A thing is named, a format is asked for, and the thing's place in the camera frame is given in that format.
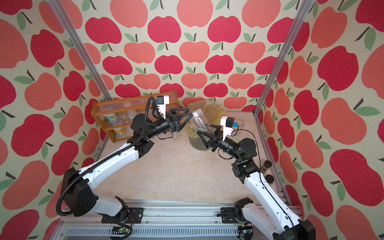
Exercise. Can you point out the ribbed glass jar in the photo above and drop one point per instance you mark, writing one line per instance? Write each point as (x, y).
(240, 123)

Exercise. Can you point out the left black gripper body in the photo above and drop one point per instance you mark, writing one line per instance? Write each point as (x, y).
(171, 124)

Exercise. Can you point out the aluminium corner post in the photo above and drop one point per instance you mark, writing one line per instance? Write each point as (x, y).
(71, 31)
(301, 15)

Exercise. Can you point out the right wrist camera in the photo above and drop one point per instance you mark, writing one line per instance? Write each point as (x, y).
(228, 124)

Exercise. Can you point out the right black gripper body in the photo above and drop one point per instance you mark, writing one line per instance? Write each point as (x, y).
(216, 145)

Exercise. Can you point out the aluminium frame rail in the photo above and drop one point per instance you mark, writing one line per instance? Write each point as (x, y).
(161, 221)

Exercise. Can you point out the right aluminium corner post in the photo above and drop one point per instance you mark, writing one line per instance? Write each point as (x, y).
(301, 15)

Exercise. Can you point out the short clear plastic jar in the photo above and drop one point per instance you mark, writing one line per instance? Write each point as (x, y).
(199, 122)

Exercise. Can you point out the left aluminium corner post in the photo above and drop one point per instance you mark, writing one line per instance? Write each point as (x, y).
(71, 31)

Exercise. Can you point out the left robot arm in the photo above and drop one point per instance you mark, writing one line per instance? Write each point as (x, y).
(77, 197)

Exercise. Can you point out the green jar lid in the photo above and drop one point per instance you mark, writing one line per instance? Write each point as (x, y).
(236, 140)

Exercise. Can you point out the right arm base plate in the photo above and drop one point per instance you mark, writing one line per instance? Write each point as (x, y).
(232, 215)

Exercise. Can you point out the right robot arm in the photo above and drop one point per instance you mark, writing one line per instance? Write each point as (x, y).
(277, 221)

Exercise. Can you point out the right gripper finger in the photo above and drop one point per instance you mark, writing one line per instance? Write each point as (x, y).
(207, 139)
(218, 133)

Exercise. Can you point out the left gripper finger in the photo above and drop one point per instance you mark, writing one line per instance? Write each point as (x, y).
(178, 111)
(183, 119)

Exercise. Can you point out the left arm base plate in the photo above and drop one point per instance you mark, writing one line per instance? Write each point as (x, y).
(126, 216)

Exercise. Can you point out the metal mesh trash bin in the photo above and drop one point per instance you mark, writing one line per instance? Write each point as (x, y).
(198, 144)

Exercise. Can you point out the white pink bottle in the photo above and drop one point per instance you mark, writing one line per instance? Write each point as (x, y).
(130, 113)

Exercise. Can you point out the small dark bottle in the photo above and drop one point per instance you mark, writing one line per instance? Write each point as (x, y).
(269, 179)
(265, 166)

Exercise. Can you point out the green white cup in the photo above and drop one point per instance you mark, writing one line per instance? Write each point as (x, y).
(111, 118)

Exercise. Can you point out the yellow plastic bin liner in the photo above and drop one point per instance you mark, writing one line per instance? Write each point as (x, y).
(213, 111)

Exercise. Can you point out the yellow small can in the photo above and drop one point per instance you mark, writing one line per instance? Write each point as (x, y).
(120, 131)

